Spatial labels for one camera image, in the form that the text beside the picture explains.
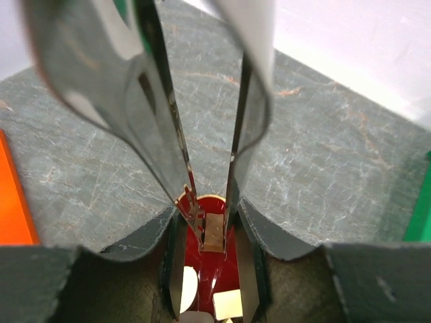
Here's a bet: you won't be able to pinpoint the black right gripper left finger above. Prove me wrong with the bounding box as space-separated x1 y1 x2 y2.
1 206 178 322

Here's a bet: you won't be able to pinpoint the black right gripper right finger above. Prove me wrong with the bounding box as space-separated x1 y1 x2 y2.
235 199 430 322

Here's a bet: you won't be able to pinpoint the dark red lacquer tray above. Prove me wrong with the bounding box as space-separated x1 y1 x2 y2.
176 186 243 322

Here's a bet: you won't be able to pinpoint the brown square chocolate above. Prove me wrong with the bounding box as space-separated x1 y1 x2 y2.
202 213 224 253

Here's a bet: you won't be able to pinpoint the metal serving tongs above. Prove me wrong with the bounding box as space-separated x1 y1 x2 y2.
21 1 275 229

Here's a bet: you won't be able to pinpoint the white round chocolate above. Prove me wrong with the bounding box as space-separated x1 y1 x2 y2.
180 266 198 313

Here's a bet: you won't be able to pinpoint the orange box lid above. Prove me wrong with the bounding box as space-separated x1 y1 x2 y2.
1 130 40 245

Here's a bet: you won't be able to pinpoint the green plastic bin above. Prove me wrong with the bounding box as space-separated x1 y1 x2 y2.
403 180 430 242

